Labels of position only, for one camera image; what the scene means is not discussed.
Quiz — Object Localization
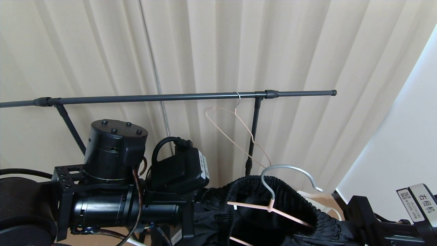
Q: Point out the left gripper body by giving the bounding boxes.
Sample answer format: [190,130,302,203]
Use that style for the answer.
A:
[140,190,206,240]

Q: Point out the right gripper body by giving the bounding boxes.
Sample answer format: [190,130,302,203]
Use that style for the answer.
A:
[343,195,425,246]

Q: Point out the black shorts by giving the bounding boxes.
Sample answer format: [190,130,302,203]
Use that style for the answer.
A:
[193,175,362,246]

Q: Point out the pink clothes hanger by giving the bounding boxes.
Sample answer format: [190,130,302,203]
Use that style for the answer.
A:
[227,164,324,246]
[206,91,272,169]

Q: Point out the white laundry basket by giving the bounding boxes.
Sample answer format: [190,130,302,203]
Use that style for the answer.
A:
[296,190,342,221]

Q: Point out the black clothes rack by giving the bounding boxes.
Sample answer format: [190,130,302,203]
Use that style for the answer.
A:
[0,90,337,177]

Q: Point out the beige curtain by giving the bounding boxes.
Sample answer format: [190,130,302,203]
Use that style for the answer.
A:
[0,0,437,196]

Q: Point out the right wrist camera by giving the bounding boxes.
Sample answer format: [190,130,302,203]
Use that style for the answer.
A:
[396,183,437,246]

